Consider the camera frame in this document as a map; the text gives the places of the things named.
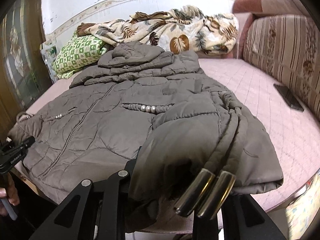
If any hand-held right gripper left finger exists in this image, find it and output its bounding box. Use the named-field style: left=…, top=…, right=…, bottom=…
left=29, top=159, right=137, bottom=240

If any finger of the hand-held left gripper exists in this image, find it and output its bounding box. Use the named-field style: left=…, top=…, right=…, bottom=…
left=17, top=136, right=36, bottom=152

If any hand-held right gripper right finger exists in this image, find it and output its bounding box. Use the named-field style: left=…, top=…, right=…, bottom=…
left=192, top=192, right=288, bottom=240

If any grey puffer jacket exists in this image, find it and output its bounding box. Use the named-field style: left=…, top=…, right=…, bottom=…
left=9, top=41, right=284, bottom=233

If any person's left hand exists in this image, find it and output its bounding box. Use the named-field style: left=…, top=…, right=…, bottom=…
left=0, top=174, right=21, bottom=217

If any pale printed cloth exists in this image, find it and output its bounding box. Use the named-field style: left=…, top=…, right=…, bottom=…
left=284, top=176, right=320, bottom=240

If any wooden door with patterned glass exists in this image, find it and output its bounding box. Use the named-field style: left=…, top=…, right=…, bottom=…
left=0, top=0, right=53, bottom=137

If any green printed plastic bag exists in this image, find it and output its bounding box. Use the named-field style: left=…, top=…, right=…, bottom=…
left=40, top=41, right=61, bottom=81

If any green checked pillow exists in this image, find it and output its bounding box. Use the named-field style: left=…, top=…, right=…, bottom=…
left=52, top=34, right=110, bottom=79

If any pink quilted mattress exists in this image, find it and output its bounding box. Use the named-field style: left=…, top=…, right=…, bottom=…
left=10, top=55, right=320, bottom=232

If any black phone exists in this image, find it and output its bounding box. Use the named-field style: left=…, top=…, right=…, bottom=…
left=273, top=83, right=305, bottom=111

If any brown cloth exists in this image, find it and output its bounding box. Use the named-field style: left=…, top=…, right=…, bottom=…
left=76, top=22, right=97, bottom=38

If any striped floral sofa cushion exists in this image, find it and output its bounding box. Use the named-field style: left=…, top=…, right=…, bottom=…
left=243, top=15, right=320, bottom=121

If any leaf print blanket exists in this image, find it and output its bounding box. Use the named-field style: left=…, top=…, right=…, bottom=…
left=84, top=5, right=240, bottom=55

